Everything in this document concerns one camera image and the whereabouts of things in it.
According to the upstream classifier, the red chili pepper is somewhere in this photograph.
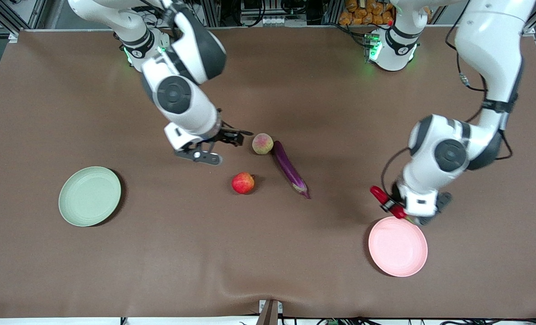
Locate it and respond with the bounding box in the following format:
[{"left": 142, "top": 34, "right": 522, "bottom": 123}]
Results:
[{"left": 370, "top": 185, "right": 416, "bottom": 223}]

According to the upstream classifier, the purple eggplant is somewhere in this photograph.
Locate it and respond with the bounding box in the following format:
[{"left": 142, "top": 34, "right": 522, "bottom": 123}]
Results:
[{"left": 273, "top": 140, "right": 311, "bottom": 200}]

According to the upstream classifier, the peach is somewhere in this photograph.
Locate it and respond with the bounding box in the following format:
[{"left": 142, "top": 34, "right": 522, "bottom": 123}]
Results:
[{"left": 252, "top": 133, "right": 274, "bottom": 155}]

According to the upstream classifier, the pink plate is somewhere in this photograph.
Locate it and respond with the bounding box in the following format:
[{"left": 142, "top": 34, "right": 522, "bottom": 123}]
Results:
[{"left": 368, "top": 216, "right": 428, "bottom": 277}]

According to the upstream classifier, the red apple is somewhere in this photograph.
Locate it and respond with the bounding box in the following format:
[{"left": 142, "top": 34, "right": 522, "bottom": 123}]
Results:
[{"left": 231, "top": 172, "right": 255, "bottom": 195}]

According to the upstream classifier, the green plate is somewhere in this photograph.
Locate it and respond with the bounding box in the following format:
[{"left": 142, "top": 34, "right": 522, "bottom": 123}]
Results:
[{"left": 58, "top": 166, "right": 122, "bottom": 227}]

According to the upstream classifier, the brown tablecloth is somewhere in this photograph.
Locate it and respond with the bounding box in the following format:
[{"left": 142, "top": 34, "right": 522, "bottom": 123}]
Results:
[{"left": 0, "top": 26, "right": 536, "bottom": 319}]

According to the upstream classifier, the white power strip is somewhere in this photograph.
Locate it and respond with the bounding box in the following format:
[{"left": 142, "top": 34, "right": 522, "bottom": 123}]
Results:
[{"left": 243, "top": 16, "right": 291, "bottom": 26}]

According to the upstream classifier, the pile of orange items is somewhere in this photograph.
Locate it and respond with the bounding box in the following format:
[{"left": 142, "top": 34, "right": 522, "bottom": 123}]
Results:
[{"left": 339, "top": 0, "right": 395, "bottom": 26}]

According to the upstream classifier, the grey metal bracket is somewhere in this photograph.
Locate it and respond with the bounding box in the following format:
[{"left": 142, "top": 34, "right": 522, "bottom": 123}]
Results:
[{"left": 256, "top": 299, "right": 283, "bottom": 325}]

